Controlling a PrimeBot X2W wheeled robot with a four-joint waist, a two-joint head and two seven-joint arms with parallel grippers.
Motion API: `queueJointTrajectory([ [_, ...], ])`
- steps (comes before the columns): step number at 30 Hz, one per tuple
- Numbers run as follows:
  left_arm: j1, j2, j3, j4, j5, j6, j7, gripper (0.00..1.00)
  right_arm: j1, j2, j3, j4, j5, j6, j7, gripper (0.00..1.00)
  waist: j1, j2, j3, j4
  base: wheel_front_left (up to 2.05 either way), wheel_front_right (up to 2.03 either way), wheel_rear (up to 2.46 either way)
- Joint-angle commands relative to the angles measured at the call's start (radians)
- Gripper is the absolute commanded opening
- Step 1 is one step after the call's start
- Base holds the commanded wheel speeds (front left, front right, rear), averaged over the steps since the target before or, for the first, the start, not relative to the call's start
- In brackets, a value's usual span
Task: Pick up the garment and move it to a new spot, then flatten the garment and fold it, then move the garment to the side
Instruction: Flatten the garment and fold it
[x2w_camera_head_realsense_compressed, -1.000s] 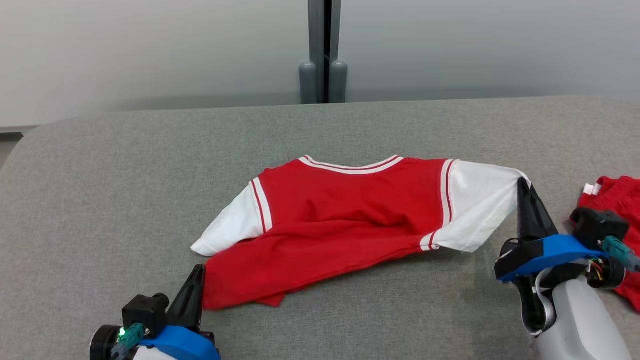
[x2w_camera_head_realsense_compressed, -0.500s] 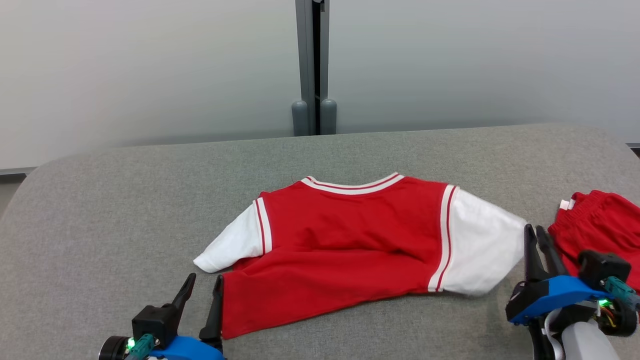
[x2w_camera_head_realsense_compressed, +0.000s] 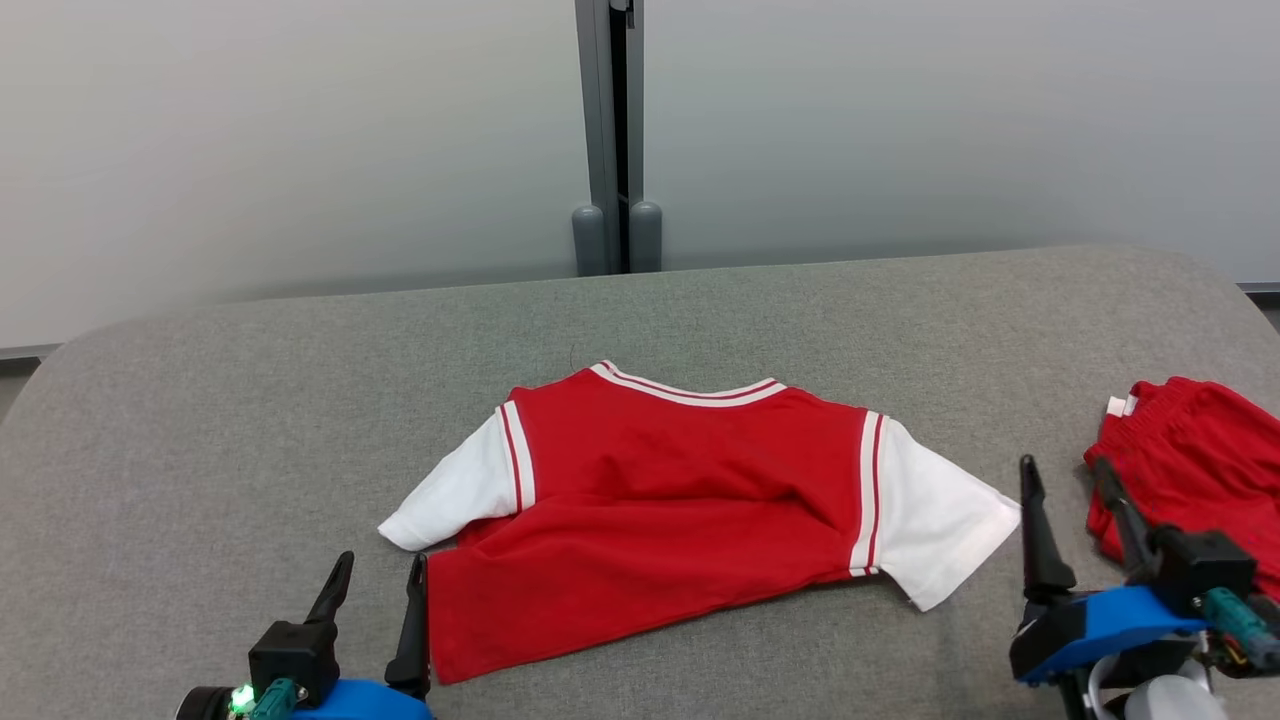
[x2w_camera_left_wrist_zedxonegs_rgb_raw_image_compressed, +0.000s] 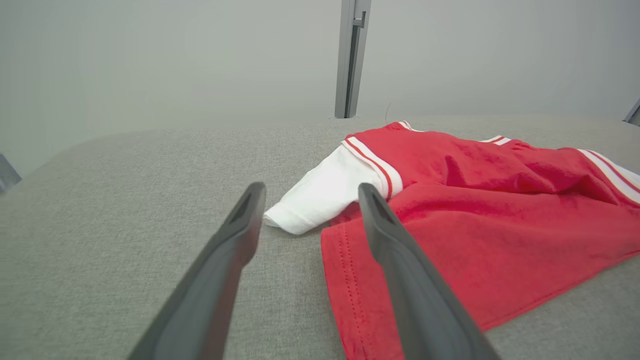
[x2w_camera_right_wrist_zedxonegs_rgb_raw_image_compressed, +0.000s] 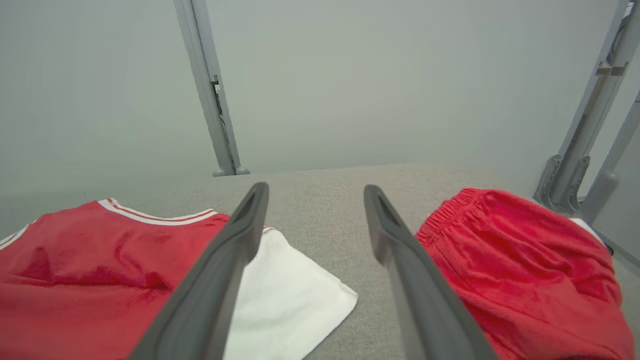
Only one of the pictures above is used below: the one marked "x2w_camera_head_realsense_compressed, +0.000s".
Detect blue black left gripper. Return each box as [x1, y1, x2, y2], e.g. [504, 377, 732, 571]
[290, 550, 436, 720]

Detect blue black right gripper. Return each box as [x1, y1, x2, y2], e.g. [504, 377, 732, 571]
[1008, 455, 1216, 691]

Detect red white basketball shorts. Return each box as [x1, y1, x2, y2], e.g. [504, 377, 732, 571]
[1084, 376, 1280, 601]

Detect red shirt white sleeves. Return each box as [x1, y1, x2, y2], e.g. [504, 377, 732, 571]
[377, 360, 1022, 686]

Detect grey cylindrical post foot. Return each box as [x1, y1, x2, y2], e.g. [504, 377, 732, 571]
[571, 204, 607, 278]
[629, 201, 664, 274]

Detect grey partition post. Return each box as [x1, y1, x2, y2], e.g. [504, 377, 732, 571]
[574, 0, 646, 276]

